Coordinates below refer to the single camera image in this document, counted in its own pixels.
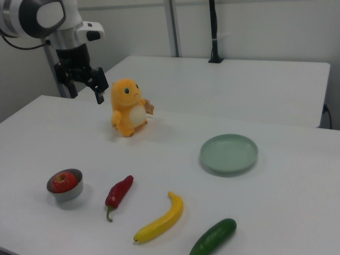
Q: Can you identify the orange plush toy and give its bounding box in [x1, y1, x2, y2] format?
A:
[110, 78, 155, 138]

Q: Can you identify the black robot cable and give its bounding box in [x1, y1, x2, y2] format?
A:
[0, 33, 52, 50]

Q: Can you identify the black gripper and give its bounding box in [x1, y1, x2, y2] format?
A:
[54, 43, 109, 105]

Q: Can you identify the green cucumber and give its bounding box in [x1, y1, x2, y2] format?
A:
[189, 218, 237, 255]

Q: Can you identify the grey partition post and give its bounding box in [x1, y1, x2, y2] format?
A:
[164, 0, 183, 58]

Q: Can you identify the red apple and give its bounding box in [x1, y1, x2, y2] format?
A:
[52, 172, 79, 193]

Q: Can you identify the round metal bowl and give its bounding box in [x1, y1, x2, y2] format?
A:
[46, 168, 84, 202]

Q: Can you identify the red chili pepper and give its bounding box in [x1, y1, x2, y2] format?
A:
[105, 175, 134, 223]

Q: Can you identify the black clamped pole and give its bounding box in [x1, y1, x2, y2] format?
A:
[208, 0, 224, 64]

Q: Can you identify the white rectangular table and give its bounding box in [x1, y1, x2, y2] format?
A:
[76, 55, 331, 129]

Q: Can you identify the black wall cable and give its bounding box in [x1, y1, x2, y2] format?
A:
[322, 103, 333, 129]

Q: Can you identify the light green plastic plate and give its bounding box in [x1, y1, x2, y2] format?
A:
[199, 134, 259, 176]

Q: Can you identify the yellow banana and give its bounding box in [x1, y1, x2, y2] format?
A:
[133, 191, 184, 243]

